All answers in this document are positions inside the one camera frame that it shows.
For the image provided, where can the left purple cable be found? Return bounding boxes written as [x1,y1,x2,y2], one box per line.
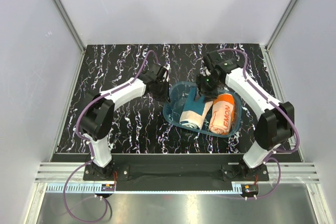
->
[64,50,160,222]

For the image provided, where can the slotted grey cable duct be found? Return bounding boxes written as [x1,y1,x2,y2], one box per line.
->
[46,183,243,195]

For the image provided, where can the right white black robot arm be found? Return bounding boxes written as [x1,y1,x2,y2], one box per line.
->
[196,49,299,180]

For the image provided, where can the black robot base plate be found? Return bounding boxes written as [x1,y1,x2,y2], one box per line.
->
[83,154,269,193]

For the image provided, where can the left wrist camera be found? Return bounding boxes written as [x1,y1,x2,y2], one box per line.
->
[160,66,171,82]

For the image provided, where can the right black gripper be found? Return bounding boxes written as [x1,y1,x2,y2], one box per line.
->
[193,74,222,104]

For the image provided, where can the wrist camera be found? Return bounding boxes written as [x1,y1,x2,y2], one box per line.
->
[200,67,211,77]
[160,66,171,82]

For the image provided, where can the aluminium front rail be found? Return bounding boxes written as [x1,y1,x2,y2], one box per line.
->
[36,162,320,184]

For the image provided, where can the orange cartoon print towel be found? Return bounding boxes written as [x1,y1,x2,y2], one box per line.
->
[209,93,235,135]

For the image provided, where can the left aluminium frame post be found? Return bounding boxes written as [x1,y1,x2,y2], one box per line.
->
[36,0,87,53]

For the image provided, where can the blue translucent plastic tray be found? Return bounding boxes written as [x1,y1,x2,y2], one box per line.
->
[163,81,242,138]

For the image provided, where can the right aluminium frame post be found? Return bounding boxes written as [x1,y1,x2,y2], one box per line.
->
[265,0,299,52]

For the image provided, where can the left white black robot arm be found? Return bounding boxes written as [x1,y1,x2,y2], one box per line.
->
[76,63,170,180]

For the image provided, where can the left small connector board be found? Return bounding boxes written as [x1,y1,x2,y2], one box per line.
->
[101,184,115,191]

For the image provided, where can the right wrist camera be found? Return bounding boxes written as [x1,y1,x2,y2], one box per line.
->
[200,67,211,77]

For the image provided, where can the teal and cream towel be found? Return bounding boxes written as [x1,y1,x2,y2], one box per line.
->
[179,95,213,130]

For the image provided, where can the small connector board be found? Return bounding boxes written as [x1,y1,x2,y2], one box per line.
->
[101,184,115,191]
[242,184,259,197]

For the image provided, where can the aluminium frame post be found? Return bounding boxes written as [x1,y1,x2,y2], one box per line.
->
[265,0,299,52]
[36,0,87,53]

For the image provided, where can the right small connector board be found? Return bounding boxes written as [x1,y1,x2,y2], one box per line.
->
[242,184,259,197]

